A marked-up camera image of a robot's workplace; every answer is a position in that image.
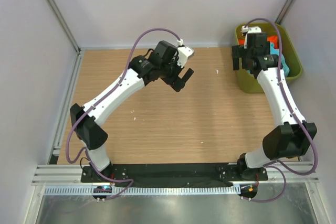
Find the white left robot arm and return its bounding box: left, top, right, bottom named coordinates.
left=70, top=40, right=194, bottom=182

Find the blue t shirt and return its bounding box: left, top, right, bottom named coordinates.
left=270, top=42, right=290, bottom=77

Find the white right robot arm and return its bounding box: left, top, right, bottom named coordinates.
left=232, top=27, right=317, bottom=180

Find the slotted grey cable duct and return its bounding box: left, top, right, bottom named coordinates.
left=44, top=184, right=240, bottom=196

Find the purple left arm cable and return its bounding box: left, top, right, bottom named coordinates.
left=66, top=28, right=182, bottom=200

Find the olive green plastic tub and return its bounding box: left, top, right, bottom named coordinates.
left=235, top=22, right=303, bottom=93

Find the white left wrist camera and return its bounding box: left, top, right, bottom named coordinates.
left=177, top=39, right=194, bottom=68

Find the aluminium front frame rail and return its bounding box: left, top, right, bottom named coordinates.
left=31, top=162, right=320, bottom=185

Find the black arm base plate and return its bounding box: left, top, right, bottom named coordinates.
left=80, top=162, right=269, bottom=183

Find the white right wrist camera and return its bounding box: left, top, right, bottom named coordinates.
left=241, top=25, right=262, bottom=49

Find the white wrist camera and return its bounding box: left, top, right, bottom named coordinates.
left=177, top=39, right=194, bottom=68
left=241, top=25, right=262, bottom=49

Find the aluminium left frame post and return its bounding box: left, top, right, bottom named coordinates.
left=46, top=0, right=81, bottom=54

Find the orange folded t shirt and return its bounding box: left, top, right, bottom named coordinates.
left=238, top=36, right=279, bottom=49

